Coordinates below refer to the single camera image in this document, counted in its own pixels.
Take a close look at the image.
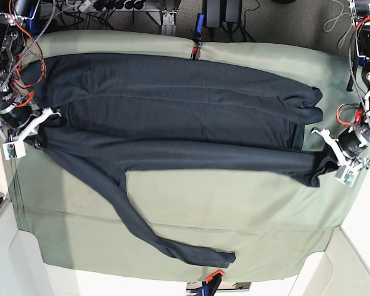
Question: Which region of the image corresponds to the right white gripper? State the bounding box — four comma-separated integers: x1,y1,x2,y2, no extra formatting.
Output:
9,107,62,150

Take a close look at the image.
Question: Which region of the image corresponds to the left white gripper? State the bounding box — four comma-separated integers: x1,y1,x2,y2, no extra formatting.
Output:
310,126,370,175

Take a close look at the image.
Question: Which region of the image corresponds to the dark long-sleeve T-shirt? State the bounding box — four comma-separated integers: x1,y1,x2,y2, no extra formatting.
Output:
33,53,323,268

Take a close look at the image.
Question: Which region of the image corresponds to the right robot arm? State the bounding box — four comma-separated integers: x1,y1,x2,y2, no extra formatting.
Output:
0,1,60,157

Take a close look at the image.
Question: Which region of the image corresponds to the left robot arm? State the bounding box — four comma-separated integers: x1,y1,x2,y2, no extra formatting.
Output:
311,1,370,184

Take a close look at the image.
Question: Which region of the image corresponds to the green table cloth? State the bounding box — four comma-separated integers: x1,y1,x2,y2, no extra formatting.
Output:
4,30,363,282

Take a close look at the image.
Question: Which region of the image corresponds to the white power strip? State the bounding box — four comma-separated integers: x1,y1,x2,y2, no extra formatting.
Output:
64,0,94,13

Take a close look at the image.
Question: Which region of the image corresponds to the top centre blue-orange clamp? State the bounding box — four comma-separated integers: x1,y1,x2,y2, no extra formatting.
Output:
191,13,205,60

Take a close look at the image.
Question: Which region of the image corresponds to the bottom orange-black clamp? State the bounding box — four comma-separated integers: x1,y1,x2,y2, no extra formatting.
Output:
196,269,224,296

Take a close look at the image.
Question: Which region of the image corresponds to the black power adapter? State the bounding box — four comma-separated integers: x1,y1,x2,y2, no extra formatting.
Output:
203,0,242,29

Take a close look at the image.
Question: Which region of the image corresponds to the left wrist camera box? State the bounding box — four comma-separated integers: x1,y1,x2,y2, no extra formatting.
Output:
335,166,359,187

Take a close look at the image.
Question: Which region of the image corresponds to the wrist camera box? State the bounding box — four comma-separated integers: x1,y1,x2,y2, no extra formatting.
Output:
2,141,26,160
335,166,359,187

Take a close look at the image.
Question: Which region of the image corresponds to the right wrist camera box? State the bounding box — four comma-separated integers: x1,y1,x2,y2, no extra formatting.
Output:
2,141,26,160

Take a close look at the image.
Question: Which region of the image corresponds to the metal table bracket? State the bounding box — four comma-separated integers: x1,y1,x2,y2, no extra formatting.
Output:
161,10,177,36

